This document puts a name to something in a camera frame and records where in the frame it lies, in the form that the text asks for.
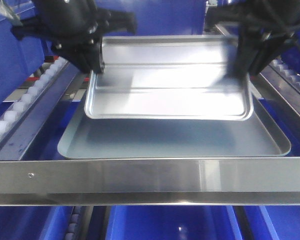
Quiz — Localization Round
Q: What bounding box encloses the grey large flat tray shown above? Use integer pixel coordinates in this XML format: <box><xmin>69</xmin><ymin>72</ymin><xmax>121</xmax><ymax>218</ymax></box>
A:
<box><xmin>57</xmin><ymin>100</ymin><xmax>292</xmax><ymax>159</ymax></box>

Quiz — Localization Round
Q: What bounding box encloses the steel front shelf beam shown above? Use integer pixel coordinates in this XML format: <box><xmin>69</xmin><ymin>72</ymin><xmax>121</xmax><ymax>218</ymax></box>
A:
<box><xmin>0</xmin><ymin>157</ymin><xmax>300</xmax><ymax>206</ymax></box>

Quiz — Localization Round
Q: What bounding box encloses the blue bin under shelf right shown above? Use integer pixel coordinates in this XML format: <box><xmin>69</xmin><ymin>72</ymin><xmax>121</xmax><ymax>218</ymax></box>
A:
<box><xmin>244</xmin><ymin>205</ymin><xmax>300</xmax><ymax>240</ymax></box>

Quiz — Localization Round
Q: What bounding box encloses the blue bin under shelf centre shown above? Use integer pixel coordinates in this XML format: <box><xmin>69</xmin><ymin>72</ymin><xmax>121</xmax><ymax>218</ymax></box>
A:
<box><xmin>105</xmin><ymin>205</ymin><xmax>243</xmax><ymax>240</ymax></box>

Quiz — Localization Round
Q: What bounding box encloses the blue bin under shelf left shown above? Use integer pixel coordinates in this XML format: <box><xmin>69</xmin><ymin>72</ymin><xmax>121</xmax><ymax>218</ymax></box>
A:
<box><xmin>0</xmin><ymin>206</ymin><xmax>73</xmax><ymax>240</ymax></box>

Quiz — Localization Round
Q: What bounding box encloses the left steel divider rail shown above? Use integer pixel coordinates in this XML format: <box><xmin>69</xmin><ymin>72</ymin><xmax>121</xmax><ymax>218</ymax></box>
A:
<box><xmin>0</xmin><ymin>63</ymin><xmax>87</xmax><ymax>161</ymax></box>

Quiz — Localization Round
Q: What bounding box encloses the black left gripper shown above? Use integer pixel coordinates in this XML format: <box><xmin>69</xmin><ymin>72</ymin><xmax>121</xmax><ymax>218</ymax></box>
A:
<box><xmin>11</xmin><ymin>0</ymin><xmax>137</xmax><ymax>74</ymax></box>

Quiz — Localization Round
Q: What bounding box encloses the left white roller track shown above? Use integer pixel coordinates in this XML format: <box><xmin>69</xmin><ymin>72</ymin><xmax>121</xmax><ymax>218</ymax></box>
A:
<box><xmin>0</xmin><ymin>57</ymin><xmax>68</xmax><ymax>142</ymax></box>

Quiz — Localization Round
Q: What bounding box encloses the right white roller track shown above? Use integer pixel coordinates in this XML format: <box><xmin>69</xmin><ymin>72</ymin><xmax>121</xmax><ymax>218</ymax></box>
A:
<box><xmin>270</xmin><ymin>59</ymin><xmax>300</xmax><ymax>92</ymax></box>

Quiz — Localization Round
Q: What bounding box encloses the large blue bin upper left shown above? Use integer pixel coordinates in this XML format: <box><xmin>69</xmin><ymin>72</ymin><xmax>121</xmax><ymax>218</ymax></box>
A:
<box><xmin>0</xmin><ymin>14</ymin><xmax>45</xmax><ymax>104</ymax></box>

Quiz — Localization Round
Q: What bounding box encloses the silver ribbed metal tray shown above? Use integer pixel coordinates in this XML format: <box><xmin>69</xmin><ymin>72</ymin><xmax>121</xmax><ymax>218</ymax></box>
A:
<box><xmin>84</xmin><ymin>35</ymin><xmax>254</xmax><ymax>121</ymax></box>

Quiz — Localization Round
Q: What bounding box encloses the blue bin under shelf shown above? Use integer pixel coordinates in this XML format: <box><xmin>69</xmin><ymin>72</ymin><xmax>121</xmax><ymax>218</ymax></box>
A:
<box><xmin>244</xmin><ymin>205</ymin><xmax>300</xmax><ymax>240</ymax></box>
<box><xmin>0</xmin><ymin>206</ymin><xmax>73</xmax><ymax>240</ymax></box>
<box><xmin>105</xmin><ymin>205</ymin><xmax>243</xmax><ymax>240</ymax></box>

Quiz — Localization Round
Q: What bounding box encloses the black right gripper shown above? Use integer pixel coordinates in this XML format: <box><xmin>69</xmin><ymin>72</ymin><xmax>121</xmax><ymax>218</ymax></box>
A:
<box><xmin>206</xmin><ymin>0</ymin><xmax>300</xmax><ymax>75</ymax></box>

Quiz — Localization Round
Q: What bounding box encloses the blue bin rear centre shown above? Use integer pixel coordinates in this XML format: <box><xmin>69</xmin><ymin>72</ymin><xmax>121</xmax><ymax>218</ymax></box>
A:
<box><xmin>95</xmin><ymin>0</ymin><xmax>207</xmax><ymax>36</ymax></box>

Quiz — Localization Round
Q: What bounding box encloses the right steel divider rail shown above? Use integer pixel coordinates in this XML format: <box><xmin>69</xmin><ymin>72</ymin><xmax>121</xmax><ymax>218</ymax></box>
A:
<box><xmin>214</xmin><ymin>23</ymin><xmax>300</xmax><ymax>141</ymax></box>

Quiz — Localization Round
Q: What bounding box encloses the white roller track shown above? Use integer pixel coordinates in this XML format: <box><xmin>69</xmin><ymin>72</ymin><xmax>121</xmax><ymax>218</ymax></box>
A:
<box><xmin>270</xmin><ymin>59</ymin><xmax>300</xmax><ymax>92</ymax></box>
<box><xmin>63</xmin><ymin>206</ymin><xmax>85</xmax><ymax>240</ymax></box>
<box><xmin>0</xmin><ymin>57</ymin><xmax>68</xmax><ymax>142</ymax></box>

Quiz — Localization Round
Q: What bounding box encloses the steel divider rail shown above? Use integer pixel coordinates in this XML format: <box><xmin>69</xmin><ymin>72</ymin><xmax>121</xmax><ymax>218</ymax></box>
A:
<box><xmin>0</xmin><ymin>63</ymin><xmax>87</xmax><ymax>161</ymax></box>
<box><xmin>214</xmin><ymin>23</ymin><xmax>300</xmax><ymax>141</ymax></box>

